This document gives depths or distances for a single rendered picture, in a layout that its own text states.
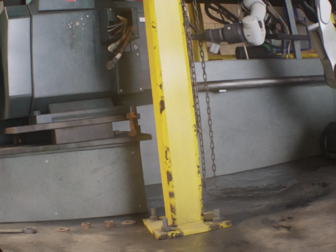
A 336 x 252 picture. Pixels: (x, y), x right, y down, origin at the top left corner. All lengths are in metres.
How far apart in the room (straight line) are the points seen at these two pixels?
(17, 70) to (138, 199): 0.65
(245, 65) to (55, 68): 1.16
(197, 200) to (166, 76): 0.37
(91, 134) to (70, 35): 0.37
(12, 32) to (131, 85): 0.51
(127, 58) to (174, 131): 0.42
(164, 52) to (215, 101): 1.03
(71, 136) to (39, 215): 0.35
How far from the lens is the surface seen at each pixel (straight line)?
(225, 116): 2.26
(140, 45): 1.67
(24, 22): 1.52
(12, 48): 1.49
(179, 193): 1.26
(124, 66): 1.55
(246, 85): 2.21
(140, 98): 1.70
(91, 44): 1.58
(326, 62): 2.04
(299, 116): 2.48
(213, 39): 1.75
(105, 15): 1.57
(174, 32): 1.27
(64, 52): 1.54
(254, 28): 1.70
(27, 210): 1.57
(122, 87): 1.54
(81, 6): 1.61
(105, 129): 1.52
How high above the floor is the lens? 0.36
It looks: 1 degrees down
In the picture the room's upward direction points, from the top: 6 degrees counter-clockwise
